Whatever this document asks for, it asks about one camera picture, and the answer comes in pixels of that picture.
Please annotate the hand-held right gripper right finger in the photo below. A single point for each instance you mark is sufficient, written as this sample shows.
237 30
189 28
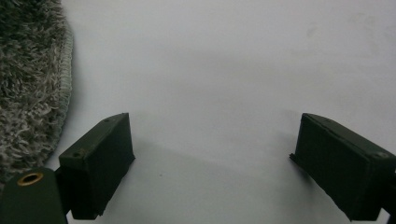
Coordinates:
345 174

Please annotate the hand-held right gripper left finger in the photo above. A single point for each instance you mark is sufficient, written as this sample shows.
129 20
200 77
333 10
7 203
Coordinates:
93 174

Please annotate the grey fluffy cloth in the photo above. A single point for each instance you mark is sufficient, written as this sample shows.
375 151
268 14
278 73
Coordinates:
28 81

